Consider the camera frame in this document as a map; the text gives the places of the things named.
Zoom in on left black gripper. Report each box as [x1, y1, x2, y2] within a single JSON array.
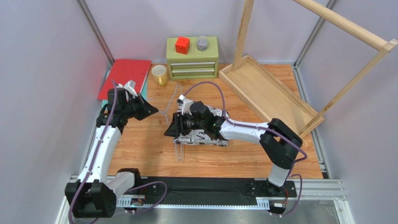
[[122, 92, 159, 121]]

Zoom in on newspaper print trousers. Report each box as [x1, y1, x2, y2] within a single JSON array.
[[172, 101, 228, 147]]

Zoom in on blue wire hanger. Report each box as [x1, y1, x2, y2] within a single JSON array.
[[160, 83, 183, 162]]

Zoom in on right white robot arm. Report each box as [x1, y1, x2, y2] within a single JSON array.
[[164, 99, 303, 196]]

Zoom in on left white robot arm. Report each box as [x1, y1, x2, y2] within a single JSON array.
[[64, 87, 159, 223]]

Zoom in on teal cutting board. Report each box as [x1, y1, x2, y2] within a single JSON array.
[[98, 69, 149, 107]]

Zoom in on yellow mug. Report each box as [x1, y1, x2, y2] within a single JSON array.
[[151, 65, 167, 86]]

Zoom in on red board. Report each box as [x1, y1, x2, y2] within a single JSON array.
[[97, 59, 151, 100]]

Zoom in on green drawer cabinet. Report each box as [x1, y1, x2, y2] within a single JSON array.
[[166, 36, 219, 80]]

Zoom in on red cube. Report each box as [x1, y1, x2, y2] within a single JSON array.
[[175, 36, 190, 55]]

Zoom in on clear glass jar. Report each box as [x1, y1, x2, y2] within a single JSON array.
[[196, 35, 208, 51]]

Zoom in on wooden clothes rack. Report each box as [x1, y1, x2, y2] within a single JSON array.
[[218, 0, 398, 139]]

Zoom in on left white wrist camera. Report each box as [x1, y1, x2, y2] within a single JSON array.
[[123, 80, 138, 98]]

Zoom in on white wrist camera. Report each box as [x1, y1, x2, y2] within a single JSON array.
[[177, 95, 194, 115], [123, 80, 138, 98]]

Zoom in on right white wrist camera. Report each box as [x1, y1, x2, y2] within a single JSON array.
[[177, 95, 194, 115]]

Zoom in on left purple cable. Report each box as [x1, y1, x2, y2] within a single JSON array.
[[67, 79, 168, 224]]

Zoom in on purple cable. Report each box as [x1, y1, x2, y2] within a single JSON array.
[[182, 81, 308, 217], [67, 79, 168, 224]]

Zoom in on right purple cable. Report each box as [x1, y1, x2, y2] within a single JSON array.
[[182, 81, 308, 217]]

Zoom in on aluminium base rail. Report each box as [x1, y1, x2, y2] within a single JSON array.
[[73, 177, 354, 224]]

